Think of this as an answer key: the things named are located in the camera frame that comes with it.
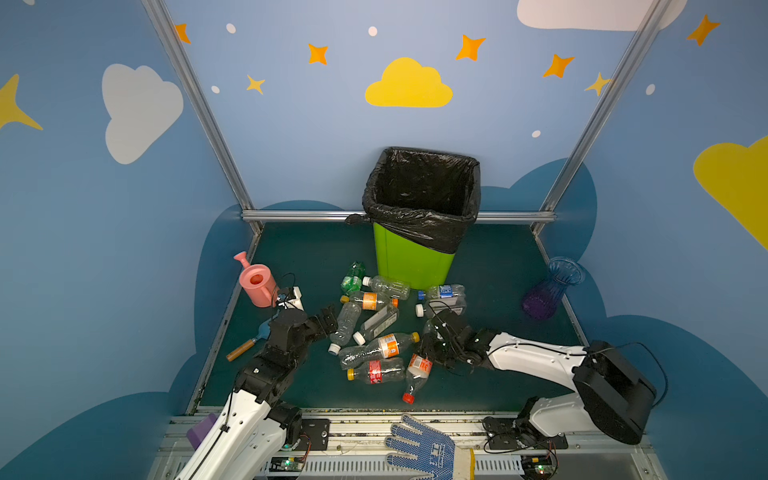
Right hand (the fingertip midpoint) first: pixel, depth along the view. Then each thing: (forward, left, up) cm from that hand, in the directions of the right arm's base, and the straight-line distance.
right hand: (419, 350), depth 85 cm
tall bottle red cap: (-7, +1, 0) cm, 7 cm away
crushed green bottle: (+23, +23, -1) cm, 32 cm away
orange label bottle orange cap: (+14, +15, +2) cm, 21 cm away
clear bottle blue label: (+21, -8, 0) cm, 22 cm away
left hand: (+4, +26, +15) cm, 30 cm away
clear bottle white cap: (+20, +7, 0) cm, 22 cm away
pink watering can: (+16, +50, +8) cm, 53 cm away
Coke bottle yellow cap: (-8, +11, +3) cm, 14 cm away
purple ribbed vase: (+20, -42, -3) cm, 47 cm away
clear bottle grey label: (+15, -5, -1) cm, 16 cm away
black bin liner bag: (+45, -2, +20) cm, 49 cm away
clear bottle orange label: (0, +10, +2) cm, 10 cm away
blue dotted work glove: (-25, -5, -4) cm, 26 cm away
